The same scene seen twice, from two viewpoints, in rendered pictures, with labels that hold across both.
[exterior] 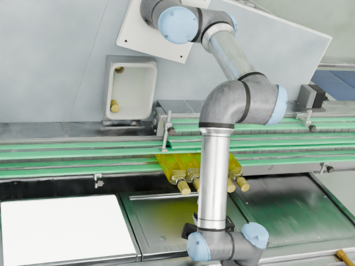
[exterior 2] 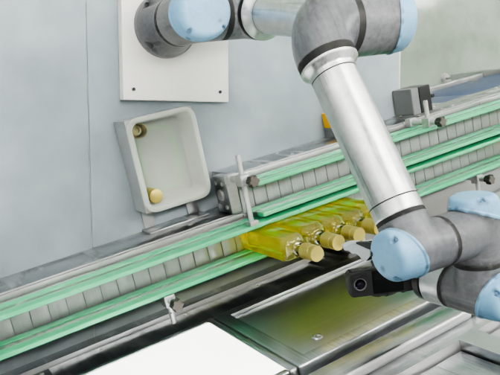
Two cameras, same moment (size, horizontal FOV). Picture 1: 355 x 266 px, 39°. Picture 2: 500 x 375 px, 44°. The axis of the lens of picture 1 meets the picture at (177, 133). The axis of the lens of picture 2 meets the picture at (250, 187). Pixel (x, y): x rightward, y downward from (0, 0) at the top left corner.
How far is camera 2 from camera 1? 62 cm
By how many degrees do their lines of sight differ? 17
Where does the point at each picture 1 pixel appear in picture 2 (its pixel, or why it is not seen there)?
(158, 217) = (292, 318)
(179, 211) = (318, 301)
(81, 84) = (92, 180)
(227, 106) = (331, 14)
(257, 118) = (383, 28)
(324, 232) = not seen: outside the picture
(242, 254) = (474, 238)
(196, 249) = (399, 251)
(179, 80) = (231, 132)
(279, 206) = not seen: hidden behind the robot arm
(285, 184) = not seen: hidden behind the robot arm
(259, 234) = (483, 196)
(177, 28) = (200, 12)
